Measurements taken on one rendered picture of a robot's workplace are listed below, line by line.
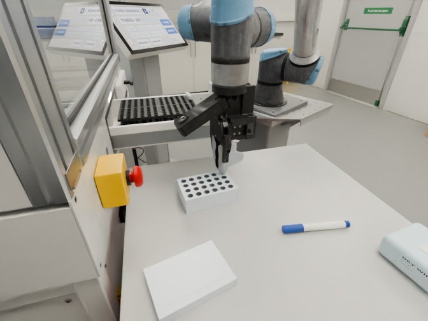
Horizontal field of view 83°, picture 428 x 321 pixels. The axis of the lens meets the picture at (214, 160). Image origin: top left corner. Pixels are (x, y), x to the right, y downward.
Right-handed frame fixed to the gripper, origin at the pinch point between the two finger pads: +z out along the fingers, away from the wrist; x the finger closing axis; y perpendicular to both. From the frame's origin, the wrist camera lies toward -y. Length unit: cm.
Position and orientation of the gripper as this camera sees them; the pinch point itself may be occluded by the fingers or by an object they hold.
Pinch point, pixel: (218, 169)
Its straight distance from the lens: 58.6
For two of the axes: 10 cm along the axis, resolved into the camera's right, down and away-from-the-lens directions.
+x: -3.5, -4.8, 8.0
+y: 9.4, -1.8, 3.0
